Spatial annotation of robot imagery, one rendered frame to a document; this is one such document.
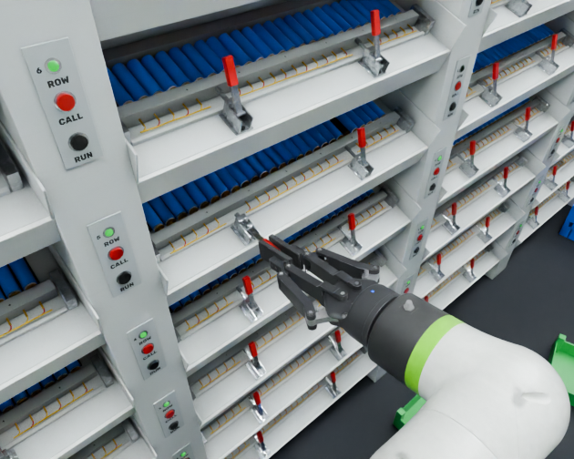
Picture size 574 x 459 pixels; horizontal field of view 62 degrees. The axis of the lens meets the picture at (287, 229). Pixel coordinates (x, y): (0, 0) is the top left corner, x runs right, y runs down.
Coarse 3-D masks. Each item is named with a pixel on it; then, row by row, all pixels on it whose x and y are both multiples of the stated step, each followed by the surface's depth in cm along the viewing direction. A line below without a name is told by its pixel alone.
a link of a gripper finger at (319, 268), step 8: (304, 256) 67; (312, 256) 67; (312, 264) 66; (320, 264) 65; (328, 264) 65; (312, 272) 67; (320, 272) 65; (328, 272) 64; (336, 272) 63; (344, 272) 62; (328, 280) 65; (336, 280) 63; (344, 280) 61; (352, 280) 61; (352, 288) 60; (360, 288) 60
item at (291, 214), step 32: (384, 96) 100; (416, 128) 97; (384, 160) 92; (416, 160) 99; (320, 192) 84; (352, 192) 87; (256, 224) 78; (288, 224) 79; (160, 256) 71; (192, 256) 72; (224, 256) 73; (192, 288) 72
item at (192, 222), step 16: (368, 128) 92; (384, 128) 95; (336, 144) 88; (352, 144) 90; (304, 160) 84; (320, 160) 86; (272, 176) 81; (288, 176) 82; (304, 176) 84; (240, 192) 77; (256, 192) 78; (208, 208) 74; (224, 208) 75; (176, 224) 71; (192, 224) 72; (224, 224) 75; (160, 240) 69; (192, 240) 72
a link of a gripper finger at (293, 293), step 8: (280, 272) 64; (280, 280) 64; (288, 280) 63; (280, 288) 65; (288, 288) 62; (296, 288) 62; (288, 296) 63; (296, 296) 60; (304, 296) 60; (296, 304) 61; (304, 304) 59; (312, 304) 59; (304, 312) 60; (312, 312) 58; (312, 320) 58; (312, 328) 58
